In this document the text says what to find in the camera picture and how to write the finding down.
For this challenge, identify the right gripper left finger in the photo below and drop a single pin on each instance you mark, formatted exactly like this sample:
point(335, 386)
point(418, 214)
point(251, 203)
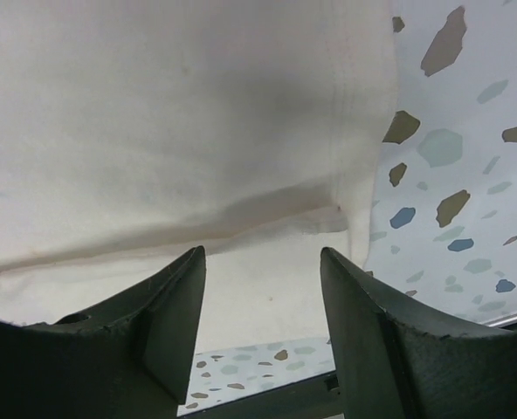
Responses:
point(128, 356)

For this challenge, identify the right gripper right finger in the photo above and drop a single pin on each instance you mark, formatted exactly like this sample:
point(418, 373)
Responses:
point(396, 357)

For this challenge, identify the cream white t-shirt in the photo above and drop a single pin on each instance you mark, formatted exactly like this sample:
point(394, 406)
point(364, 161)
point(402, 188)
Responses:
point(131, 131)

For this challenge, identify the aluminium frame rail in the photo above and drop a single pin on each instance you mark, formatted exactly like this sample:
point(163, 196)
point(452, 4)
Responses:
point(508, 320)

